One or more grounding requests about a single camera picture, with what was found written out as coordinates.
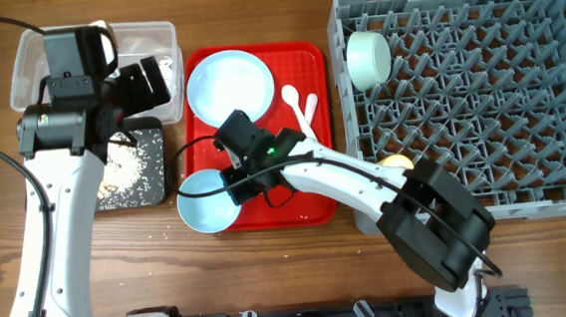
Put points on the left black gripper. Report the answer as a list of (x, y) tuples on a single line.
[(140, 99)]

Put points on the white plastic spoon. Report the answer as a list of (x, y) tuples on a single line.
[(290, 97)]

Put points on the clear plastic waste bin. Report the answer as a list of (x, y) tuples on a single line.
[(136, 41)]

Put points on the grey dishwasher rack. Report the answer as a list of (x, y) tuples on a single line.
[(478, 86)]

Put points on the green bowl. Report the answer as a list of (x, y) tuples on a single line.
[(369, 59)]

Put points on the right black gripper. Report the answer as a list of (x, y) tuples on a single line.
[(241, 193)]

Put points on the black food waste tray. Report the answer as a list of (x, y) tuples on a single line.
[(139, 178)]

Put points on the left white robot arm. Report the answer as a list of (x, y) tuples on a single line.
[(64, 144)]

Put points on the yellow cup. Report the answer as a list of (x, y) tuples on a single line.
[(397, 161)]

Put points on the crumpled white tissue right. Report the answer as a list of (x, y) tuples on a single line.
[(165, 65)]

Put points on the rice and food scraps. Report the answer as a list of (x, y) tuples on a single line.
[(124, 172)]

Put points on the white plastic fork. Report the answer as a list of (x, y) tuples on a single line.
[(310, 107)]

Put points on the light blue plate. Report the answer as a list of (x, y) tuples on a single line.
[(227, 81)]

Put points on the light blue small bowl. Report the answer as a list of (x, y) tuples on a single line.
[(209, 214)]

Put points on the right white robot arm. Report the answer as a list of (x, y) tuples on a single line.
[(430, 219)]

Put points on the red serving tray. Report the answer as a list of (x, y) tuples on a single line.
[(302, 65)]

